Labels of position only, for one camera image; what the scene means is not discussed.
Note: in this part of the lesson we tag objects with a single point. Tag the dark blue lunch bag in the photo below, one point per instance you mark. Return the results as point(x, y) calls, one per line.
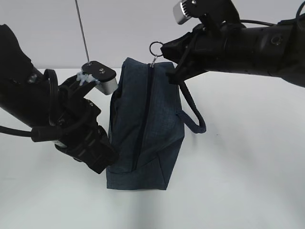
point(148, 117)

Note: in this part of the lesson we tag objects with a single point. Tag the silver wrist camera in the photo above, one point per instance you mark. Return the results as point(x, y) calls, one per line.
point(103, 76)
point(207, 11)

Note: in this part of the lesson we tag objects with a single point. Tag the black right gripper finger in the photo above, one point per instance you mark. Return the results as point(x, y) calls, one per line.
point(174, 50)

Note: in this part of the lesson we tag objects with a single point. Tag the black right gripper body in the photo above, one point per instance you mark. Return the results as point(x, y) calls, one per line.
point(205, 53)

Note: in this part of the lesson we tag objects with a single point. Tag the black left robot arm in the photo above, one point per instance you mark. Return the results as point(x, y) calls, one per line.
point(56, 112)

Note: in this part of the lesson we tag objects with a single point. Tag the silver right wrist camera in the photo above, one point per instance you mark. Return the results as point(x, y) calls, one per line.
point(207, 11)

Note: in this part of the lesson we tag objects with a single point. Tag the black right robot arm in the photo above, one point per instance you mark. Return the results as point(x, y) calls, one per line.
point(276, 50)

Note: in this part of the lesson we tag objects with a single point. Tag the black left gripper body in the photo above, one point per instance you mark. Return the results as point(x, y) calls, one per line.
point(74, 142)

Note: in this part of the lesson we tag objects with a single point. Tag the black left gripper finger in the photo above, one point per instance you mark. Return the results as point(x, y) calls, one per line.
point(99, 154)

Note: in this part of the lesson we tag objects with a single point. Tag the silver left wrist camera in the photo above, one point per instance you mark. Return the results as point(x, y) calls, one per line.
point(103, 76)

